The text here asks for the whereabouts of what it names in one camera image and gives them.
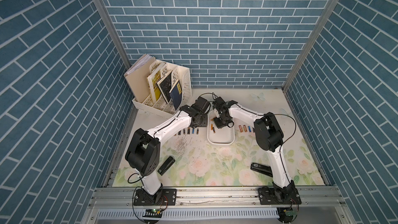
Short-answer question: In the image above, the white vented cable duct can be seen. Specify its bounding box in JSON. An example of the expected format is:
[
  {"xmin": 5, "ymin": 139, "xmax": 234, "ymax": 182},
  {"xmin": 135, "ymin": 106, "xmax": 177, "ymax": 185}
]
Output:
[{"xmin": 97, "ymin": 207, "xmax": 279, "ymax": 221}]

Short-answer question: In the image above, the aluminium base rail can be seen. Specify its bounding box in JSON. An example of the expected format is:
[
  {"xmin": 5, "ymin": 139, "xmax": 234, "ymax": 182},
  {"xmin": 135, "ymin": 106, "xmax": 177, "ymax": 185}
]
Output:
[{"xmin": 82, "ymin": 186, "xmax": 354, "ymax": 224}]

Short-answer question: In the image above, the white plastic storage box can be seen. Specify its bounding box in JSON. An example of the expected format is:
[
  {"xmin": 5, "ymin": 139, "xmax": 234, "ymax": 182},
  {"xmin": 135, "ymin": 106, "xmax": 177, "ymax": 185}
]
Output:
[{"xmin": 207, "ymin": 110, "xmax": 235, "ymax": 146}]

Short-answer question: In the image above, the beige paper folder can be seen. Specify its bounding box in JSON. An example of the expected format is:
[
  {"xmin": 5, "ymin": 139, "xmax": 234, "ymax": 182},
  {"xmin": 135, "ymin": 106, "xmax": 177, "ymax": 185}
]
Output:
[{"xmin": 124, "ymin": 54, "xmax": 155, "ymax": 103}]

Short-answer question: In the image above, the black stapler right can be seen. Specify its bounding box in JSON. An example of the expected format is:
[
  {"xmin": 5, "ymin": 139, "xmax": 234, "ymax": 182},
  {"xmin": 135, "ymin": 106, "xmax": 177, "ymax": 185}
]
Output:
[{"xmin": 250, "ymin": 163, "xmax": 273, "ymax": 177}]

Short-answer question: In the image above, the white perforated file organizer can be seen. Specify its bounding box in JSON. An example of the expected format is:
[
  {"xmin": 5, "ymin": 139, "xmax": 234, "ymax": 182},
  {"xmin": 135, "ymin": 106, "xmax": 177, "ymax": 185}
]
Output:
[{"xmin": 124, "ymin": 55, "xmax": 192, "ymax": 117}]

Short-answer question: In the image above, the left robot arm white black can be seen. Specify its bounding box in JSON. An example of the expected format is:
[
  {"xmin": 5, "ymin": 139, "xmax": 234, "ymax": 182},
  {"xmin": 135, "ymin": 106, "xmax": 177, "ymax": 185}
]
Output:
[{"xmin": 124, "ymin": 96, "xmax": 210, "ymax": 197}]

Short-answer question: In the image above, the black cover book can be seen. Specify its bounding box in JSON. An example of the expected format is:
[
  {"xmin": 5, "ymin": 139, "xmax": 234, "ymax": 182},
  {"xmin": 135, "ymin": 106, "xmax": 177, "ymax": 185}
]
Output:
[{"xmin": 157, "ymin": 71, "xmax": 172, "ymax": 103}]

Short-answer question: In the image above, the dark blue book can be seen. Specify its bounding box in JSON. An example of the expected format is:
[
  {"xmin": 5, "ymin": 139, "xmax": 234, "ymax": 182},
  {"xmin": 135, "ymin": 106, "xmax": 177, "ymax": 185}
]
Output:
[{"xmin": 169, "ymin": 80, "xmax": 182, "ymax": 111}]

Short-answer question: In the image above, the black stapler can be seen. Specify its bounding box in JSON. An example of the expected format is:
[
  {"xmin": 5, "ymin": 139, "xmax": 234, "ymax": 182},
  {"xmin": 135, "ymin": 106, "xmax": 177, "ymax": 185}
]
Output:
[
  {"xmin": 250, "ymin": 163, "xmax": 273, "ymax": 177},
  {"xmin": 158, "ymin": 156, "xmax": 175, "ymax": 176}
]

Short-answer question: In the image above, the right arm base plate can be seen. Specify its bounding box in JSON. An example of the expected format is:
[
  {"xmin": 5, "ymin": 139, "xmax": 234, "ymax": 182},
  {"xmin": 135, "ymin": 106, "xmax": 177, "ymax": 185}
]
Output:
[{"xmin": 258, "ymin": 187, "xmax": 302, "ymax": 205}]

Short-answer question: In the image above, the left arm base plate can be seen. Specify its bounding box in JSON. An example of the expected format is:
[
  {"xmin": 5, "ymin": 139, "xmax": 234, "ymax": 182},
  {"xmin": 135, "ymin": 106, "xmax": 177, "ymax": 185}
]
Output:
[{"xmin": 133, "ymin": 187, "xmax": 177, "ymax": 206}]

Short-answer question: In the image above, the yellow cover book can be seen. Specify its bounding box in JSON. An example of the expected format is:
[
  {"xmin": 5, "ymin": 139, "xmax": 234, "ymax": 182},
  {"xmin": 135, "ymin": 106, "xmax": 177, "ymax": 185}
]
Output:
[{"xmin": 147, "ymin": 60, "xmax": 165, "ymax": 104}]

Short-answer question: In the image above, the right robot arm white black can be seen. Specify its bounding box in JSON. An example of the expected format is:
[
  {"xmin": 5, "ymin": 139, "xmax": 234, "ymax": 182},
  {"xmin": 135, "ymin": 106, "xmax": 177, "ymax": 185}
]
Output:
[{"xmin": 212, "ymin": 97, "xmax": 294, "ymax": 189}]

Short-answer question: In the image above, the black stapler left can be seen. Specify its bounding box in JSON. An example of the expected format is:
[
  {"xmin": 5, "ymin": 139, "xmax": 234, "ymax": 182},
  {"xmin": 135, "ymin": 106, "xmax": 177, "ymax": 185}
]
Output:
[{"xmin": 158, "ymin": 156, "xmax": 175, "ymax": 176}]

